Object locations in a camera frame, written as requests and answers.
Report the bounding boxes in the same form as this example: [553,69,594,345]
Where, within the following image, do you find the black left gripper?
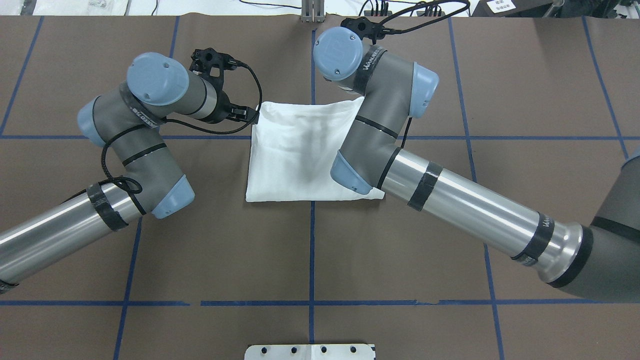
[212,91,259,125]

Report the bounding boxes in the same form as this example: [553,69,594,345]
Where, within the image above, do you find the white long-sleeve printed shirt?
[245,96,385,203]

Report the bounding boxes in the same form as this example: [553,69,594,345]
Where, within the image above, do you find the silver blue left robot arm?
[0,48,263,294]

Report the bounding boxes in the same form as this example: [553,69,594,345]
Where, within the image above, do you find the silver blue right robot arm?
[312,26,640,303]

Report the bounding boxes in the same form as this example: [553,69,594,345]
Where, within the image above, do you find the usb hub with orange ports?
[409,0,446,18]

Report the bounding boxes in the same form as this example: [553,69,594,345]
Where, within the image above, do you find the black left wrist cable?
[100,60,264,216]

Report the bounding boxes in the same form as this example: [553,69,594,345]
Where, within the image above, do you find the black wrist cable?
[380,0,472,36]
[100,60,264,216]

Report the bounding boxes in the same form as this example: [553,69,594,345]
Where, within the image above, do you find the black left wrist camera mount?
[189,47,238,84]

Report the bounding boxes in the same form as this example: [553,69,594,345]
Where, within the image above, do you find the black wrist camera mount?
[340,16,387,44]
[189,47,238,84]

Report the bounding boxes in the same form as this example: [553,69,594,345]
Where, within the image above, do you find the aluminium frame post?
[301,0,326,23]

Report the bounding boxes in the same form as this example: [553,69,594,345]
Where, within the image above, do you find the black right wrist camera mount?
[340,16,387,44]

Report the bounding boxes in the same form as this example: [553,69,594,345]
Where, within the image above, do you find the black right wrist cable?
[380,0,472,36]

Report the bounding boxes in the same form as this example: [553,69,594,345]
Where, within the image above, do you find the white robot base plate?
[244,343,377,360]

